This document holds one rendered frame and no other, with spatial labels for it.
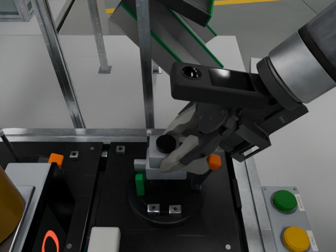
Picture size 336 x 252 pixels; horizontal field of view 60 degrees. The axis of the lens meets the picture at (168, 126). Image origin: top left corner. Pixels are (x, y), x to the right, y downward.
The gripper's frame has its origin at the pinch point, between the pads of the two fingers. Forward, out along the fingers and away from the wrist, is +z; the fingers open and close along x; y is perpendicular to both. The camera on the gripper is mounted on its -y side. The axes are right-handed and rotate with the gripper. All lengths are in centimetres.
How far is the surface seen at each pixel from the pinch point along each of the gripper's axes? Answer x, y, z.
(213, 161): -0.7, 7.2, -3.8
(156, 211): -5.8, 4.9, 7.1
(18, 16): 85, -32, 56
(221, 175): 3.4, 16.3, 1.9
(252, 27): 241, 135, 29
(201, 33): 47.7, 12.3, -1.1
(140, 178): -1.8, 0.6, 6.2
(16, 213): -19.1, -18.3, -7.8
